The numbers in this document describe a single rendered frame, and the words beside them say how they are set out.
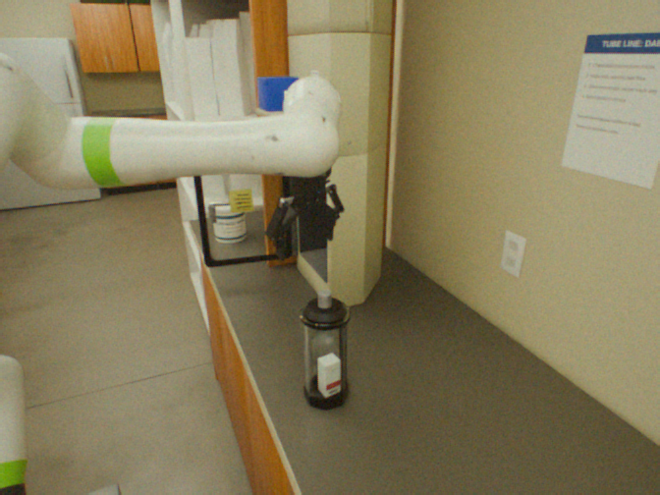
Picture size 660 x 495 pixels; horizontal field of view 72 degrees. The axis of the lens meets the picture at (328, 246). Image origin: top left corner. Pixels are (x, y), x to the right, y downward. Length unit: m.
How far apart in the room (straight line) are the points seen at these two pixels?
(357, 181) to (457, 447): 0.70
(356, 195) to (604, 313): 0.67
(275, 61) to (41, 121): 0.88
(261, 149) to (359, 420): 0.61
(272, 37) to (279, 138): 0.84
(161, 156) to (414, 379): 0.76
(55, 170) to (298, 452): 0.67
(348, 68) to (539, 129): 0.49
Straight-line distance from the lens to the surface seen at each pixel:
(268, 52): 1.53
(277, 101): 1.37
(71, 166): 0.85
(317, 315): 0.93
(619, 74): 1.11
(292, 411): 1.07
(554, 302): 1.28
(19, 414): 0.82
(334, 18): 1.20
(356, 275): 1.38
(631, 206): 1.10
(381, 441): 1.01
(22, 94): 0.77
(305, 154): 0.72
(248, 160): 0.74
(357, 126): 1.24
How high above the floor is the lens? 1.67
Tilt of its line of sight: 23 degrees down
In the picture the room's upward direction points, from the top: straight up
